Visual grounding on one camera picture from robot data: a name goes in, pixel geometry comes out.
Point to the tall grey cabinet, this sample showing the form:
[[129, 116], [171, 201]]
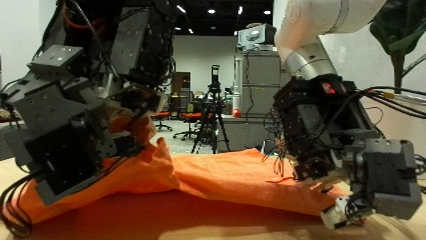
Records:
[[262, 83]]

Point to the grey box appliance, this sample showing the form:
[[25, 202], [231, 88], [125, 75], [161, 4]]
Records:
[[256, 36]]

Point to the orange button shirt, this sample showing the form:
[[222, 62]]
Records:
[[214, 180]]

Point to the low grey cabinet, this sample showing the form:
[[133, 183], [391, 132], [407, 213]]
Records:
[[248, 133]]

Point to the ceiling light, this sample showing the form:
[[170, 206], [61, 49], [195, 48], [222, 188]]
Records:
[[267, 12], [240, 10], [212, 11], [182, 9]]

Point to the black camera tripod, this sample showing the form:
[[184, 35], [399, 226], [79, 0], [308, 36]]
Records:
[[215, 100]]

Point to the green leafy plant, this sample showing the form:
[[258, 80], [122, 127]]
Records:
[[401, 36]]

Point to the brown cushion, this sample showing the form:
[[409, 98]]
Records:
[[7, 115]]

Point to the orange office chair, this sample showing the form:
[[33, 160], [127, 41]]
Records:
[[191, 116], [162, 115]]

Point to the grey sofa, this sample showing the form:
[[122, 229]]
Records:
[[6, 140]]

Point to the white bottle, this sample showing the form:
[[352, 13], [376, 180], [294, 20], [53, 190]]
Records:
[[235, 101]]

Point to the small red ball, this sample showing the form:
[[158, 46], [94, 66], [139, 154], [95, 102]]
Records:
[[236, 113]]

